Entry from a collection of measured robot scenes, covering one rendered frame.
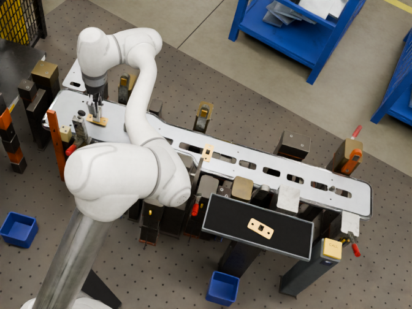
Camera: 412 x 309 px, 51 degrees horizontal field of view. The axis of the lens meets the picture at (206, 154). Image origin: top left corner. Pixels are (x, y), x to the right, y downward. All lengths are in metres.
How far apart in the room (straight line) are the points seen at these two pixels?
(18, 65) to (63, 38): 0.63
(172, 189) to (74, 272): 0.33
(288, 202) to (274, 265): 0.43
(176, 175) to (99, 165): 0.21
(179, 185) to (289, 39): 2.71
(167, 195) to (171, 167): 0.07
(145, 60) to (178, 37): 2.22
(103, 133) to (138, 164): 0.78
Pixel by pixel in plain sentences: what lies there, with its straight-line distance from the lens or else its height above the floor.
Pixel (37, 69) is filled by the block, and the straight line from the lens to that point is 1.93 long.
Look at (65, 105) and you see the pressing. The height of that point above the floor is 1.00.
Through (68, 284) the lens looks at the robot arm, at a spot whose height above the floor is 1.30.
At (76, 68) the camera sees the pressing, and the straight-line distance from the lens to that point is 2.01.
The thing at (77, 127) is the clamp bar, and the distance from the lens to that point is 1.60.
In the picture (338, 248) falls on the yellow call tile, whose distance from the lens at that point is 1.56.
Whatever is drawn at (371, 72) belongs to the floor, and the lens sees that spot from 4.04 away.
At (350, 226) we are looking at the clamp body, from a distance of 1.74.
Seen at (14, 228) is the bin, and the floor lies 0.70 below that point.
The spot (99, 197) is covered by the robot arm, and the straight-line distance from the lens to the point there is 1.01.
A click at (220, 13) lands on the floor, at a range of 3.98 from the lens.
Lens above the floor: 2.46
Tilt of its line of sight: 56 degrees down
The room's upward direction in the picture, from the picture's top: 18 degrees clockwise
